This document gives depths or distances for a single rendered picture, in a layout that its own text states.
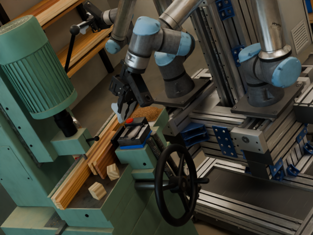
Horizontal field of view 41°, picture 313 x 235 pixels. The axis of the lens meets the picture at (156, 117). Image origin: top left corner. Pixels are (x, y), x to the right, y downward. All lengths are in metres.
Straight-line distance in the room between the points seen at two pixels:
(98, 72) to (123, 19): 3.11
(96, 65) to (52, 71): 3.68
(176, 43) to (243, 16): 0.60
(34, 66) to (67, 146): 0.34
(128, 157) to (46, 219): 0.42
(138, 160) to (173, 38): 0.47
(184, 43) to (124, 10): 0.70
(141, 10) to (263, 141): 3.75
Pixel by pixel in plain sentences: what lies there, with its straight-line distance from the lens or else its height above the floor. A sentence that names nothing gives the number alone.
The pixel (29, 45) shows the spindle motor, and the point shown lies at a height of 1.44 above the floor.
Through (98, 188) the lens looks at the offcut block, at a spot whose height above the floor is 0.94.
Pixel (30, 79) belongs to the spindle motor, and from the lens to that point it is 1.42.
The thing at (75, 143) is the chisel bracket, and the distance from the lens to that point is 1.55.
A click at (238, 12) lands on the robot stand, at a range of 1.85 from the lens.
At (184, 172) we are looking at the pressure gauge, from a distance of 1.81.
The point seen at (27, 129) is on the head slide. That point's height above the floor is 1.15.
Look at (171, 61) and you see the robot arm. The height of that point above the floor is 1.00.
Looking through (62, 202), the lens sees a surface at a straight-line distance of 1.53.
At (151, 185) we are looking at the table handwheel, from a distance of 1.55.
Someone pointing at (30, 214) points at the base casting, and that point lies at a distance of 1.83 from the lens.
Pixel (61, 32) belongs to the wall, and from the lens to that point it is 4.80.
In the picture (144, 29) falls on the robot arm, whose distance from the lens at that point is 1.29.
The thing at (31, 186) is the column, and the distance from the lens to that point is 1.75.
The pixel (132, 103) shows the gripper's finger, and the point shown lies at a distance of 1.41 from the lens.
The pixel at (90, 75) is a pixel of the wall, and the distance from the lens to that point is 5.02.
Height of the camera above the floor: 1.71
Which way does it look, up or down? 27 degrees down
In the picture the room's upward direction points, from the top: 25 degrees counter-clockwise
